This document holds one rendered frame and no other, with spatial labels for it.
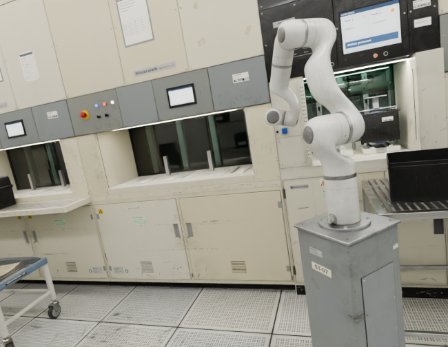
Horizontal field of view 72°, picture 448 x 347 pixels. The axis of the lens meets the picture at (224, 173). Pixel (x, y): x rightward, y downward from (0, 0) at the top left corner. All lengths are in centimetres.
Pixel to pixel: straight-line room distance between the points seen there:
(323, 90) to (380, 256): 64
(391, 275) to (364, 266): 15
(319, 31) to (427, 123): 88
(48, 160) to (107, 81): 138
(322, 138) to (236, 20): 112
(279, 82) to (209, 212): 107
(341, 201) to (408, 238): 96
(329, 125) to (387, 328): 80
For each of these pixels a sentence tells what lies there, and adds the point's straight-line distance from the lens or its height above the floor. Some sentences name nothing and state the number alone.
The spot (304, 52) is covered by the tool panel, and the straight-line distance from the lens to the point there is 194.
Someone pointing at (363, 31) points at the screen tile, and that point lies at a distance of 196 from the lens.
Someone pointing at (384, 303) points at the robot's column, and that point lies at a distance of 139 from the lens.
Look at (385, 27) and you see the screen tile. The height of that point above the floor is 156.
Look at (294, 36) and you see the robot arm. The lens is 126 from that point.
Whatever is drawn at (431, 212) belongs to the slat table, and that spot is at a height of 76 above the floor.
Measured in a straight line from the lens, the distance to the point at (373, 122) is 214.
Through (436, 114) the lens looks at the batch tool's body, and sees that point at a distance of 195.
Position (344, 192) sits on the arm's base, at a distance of 122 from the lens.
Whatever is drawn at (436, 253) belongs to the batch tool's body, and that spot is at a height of 28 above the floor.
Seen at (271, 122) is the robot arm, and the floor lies 118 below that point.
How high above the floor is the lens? 123
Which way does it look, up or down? 10 degrees down
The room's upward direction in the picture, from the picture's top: 9 degrees counter-clockwise
